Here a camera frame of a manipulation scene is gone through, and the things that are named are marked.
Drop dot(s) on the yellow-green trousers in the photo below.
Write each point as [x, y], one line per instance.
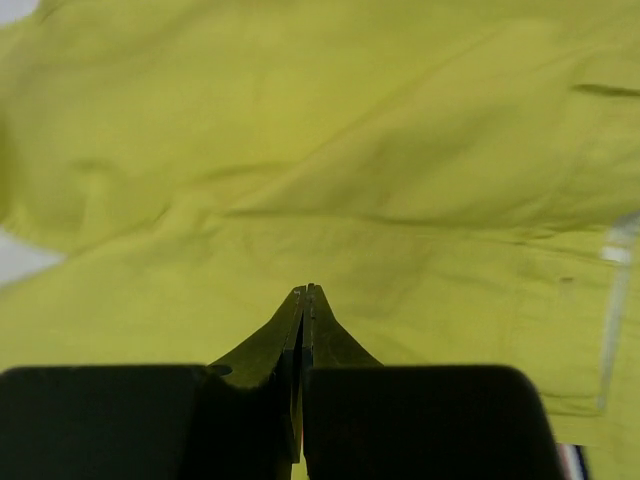
[461, 177]

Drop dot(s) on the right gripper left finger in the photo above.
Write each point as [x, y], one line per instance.
[237, 418]

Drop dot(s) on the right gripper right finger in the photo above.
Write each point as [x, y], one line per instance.
[364, 420]

